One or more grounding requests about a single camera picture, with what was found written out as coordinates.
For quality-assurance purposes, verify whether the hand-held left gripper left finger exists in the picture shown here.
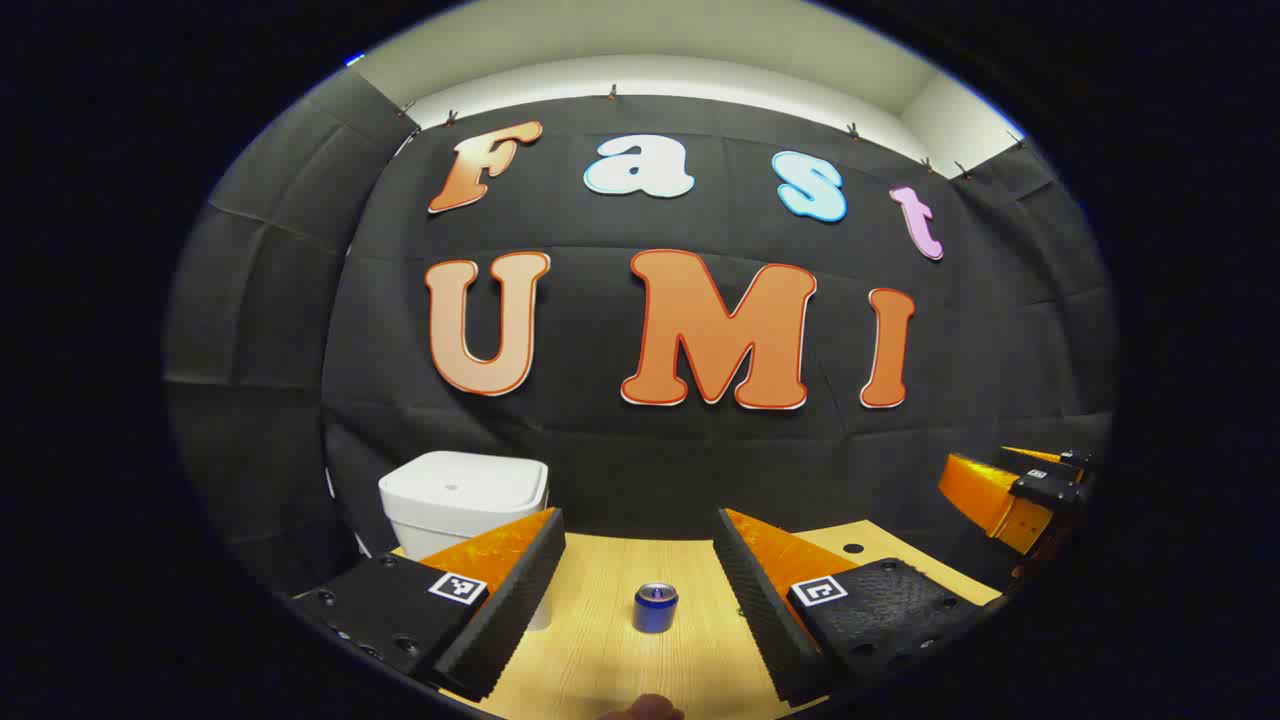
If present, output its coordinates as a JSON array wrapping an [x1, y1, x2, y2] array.
[[288, 507, 567, 703]]

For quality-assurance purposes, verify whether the wooden desktop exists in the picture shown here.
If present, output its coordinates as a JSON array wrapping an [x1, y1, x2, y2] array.
[[390, 518, 1004, 720]]

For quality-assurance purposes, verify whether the white desktop garbage bin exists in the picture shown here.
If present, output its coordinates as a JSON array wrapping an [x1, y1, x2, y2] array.
[[378, 450, 553, 633]]

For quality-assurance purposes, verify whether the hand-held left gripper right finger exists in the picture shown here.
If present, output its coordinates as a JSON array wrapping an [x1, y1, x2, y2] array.
[[712, 507, 1004, 709]]

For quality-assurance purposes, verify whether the blue pop can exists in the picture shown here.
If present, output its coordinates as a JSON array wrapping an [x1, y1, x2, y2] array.
[[632, 582, 680, 634]]

